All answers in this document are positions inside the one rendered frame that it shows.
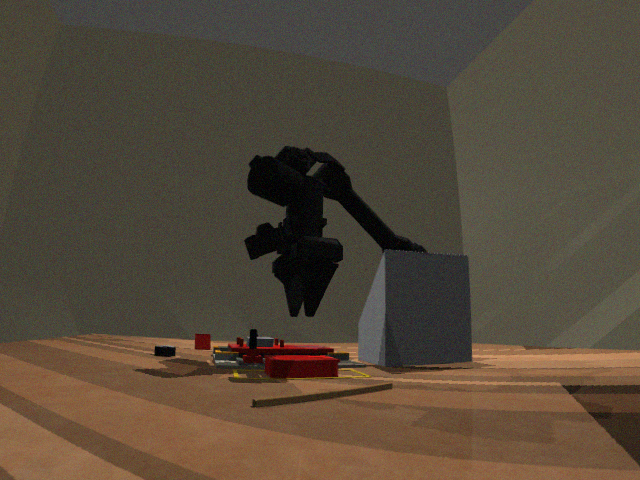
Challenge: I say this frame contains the dark flat bar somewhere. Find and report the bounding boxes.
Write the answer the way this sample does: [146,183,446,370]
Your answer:
[252,382,392,408]

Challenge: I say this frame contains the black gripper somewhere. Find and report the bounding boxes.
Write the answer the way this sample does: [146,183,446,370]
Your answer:
[272,209,343,317]

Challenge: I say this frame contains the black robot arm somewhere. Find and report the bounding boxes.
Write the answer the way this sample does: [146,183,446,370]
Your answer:
[245,146,428,260]

